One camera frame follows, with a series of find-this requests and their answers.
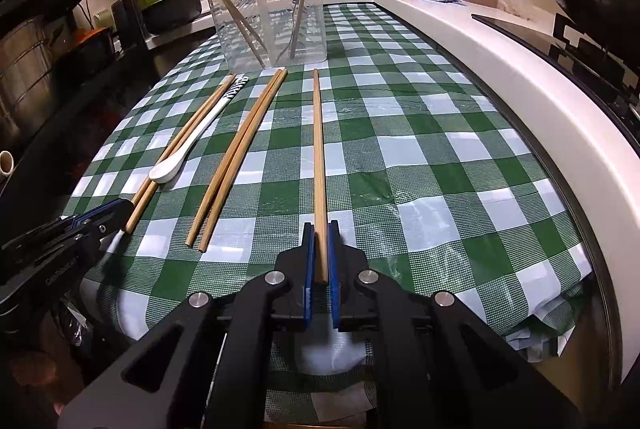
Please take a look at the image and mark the steel stock pot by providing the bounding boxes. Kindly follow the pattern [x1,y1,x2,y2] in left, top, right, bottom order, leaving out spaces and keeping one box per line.
[0,18,55,150]

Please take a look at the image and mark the black glass gas stove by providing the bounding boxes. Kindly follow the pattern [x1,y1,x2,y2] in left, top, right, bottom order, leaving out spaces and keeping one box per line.
[472,11,640,390]

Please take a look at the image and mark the clear plastic container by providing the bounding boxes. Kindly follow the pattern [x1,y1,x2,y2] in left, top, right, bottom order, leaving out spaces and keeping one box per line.
[200,0,327,71]

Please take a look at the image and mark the black pan support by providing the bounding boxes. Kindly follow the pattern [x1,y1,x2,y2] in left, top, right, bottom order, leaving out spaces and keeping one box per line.
[549,11,640,106]

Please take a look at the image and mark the white long-handled spoon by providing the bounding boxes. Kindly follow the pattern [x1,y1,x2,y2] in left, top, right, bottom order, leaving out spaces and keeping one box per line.
[149,74,250,182]

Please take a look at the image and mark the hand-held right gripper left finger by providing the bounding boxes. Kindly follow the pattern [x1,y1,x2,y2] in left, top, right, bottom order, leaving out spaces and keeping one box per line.
[57,223,318,429]

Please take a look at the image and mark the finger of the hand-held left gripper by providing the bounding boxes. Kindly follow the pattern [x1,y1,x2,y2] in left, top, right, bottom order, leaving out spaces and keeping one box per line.
[30,198,135,236]
[70,206,135,244]

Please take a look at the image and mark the orange container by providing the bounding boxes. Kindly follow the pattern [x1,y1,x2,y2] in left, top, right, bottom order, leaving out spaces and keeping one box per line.
[74,27,115,56]

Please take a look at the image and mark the black pot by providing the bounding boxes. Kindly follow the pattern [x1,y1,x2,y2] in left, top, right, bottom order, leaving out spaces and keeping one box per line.
[141,0,204,36]

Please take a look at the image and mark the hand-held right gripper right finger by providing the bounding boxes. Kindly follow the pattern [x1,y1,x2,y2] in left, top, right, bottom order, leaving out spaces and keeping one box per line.
[327,220,583,429]

